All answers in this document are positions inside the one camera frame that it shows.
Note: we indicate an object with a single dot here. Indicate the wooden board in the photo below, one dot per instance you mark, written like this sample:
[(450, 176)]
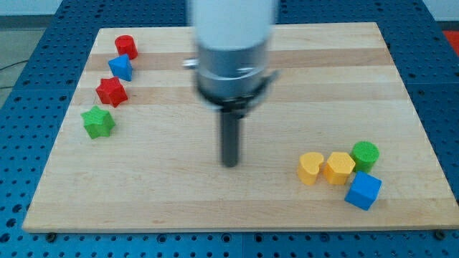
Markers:
[(159, 169)]

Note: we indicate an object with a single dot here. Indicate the yellow heart block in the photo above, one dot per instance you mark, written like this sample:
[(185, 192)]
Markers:
[(309, 166)]

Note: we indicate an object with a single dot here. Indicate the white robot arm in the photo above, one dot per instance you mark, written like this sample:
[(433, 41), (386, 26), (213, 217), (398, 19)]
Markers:
[(231, 40)]

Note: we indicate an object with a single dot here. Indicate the red star block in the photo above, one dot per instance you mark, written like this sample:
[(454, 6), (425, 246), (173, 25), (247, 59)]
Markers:
[(111, 91)]

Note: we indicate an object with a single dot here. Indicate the blue cube block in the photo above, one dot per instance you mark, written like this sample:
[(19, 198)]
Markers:
[(363, 191)]

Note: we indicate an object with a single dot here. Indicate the green star block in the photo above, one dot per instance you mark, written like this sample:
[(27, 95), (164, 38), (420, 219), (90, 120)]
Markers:
[(97, 122)]

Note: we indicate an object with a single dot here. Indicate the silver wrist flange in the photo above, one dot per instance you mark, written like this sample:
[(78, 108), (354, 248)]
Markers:
[(232, 80)]

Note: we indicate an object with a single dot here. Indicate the yellow hexagon block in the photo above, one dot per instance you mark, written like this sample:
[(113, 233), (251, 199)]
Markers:
[(338, 168)]

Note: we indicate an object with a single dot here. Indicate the blue triangle block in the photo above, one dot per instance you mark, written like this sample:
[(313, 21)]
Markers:
[(121, 67)]

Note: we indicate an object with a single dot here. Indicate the green cylinder block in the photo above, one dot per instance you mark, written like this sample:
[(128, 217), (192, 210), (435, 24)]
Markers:
[(365, 154)]

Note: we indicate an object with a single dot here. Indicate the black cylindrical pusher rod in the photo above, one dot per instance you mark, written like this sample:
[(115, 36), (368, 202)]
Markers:
[(229, 139)]

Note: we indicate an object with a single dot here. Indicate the red cylinder block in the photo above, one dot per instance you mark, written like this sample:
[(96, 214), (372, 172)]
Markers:
[(125, 44)]

